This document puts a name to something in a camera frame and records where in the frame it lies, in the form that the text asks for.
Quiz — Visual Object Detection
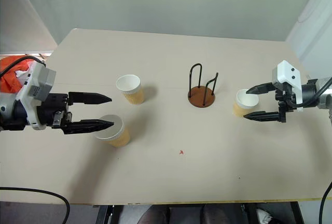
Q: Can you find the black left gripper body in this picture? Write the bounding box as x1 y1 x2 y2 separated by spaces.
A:
36 93 73 129

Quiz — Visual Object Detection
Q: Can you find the white shoe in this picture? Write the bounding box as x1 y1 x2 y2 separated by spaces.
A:
256 207 274 224

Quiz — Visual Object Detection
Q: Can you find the brown wire cup stand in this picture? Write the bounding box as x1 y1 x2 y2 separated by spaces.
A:
187 63 219 109

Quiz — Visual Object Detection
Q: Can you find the orange plastic bag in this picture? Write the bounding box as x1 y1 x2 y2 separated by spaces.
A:
0 57 36 94

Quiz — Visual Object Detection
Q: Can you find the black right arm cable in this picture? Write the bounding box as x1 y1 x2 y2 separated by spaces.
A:
284 77 332 107

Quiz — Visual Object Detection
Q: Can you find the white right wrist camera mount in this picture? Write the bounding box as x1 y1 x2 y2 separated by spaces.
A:
271 60 304 113

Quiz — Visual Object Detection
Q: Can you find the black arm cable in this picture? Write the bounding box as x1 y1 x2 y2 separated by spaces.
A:
0 55 47 77
284 77 332 107

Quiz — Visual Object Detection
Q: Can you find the black loose cable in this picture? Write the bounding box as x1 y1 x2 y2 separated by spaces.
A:
320 181 332 224
0 187 71 224

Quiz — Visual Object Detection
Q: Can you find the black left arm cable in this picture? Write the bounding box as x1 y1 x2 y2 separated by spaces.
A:
0 55 47 77

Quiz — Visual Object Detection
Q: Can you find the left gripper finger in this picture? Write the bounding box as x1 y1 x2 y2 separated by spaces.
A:
63 119 115 135
68 92 113 106

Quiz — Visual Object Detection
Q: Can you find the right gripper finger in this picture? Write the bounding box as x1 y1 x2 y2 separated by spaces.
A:
245 82 276 96
243 110 283 123

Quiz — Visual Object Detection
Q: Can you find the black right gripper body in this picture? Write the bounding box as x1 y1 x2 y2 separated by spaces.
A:
274 81 297 124

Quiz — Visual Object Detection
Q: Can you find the yellow ribbed paper cup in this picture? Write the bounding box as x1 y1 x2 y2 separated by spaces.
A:
94 114 131 148
115 74 145 106
232 89 260 118

